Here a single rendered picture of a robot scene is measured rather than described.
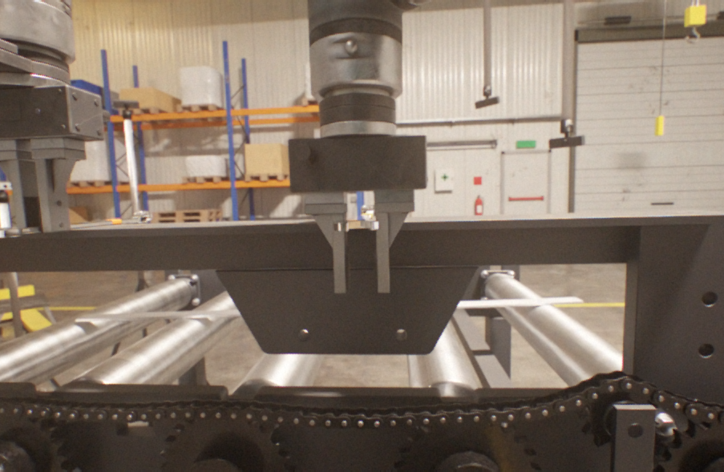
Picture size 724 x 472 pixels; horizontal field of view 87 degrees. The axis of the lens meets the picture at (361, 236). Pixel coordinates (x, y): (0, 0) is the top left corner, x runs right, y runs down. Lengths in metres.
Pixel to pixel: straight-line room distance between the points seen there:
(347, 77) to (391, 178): 0.10
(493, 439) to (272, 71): 10.11
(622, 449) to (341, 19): 0.52
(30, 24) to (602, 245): 0.68
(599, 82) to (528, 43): 1.82
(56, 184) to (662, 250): 0.70
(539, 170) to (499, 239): 9.57
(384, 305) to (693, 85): 11.54
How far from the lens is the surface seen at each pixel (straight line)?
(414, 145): 0.37
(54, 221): 0.54
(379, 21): 0.38
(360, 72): 0.36
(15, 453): 0.70
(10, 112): 0.55
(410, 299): 0.51
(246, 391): 0.69
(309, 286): 0.52
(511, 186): 9.87
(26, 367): 1.07
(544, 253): 0.55
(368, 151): 0.37
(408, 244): 0.51
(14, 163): 0.56
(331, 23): 0.38
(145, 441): 0.68
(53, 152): 0.53
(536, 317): 1.02
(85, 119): 0.52
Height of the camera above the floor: 1.20
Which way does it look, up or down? 6 degrees down
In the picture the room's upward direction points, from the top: 2 degrees counter-clockwise
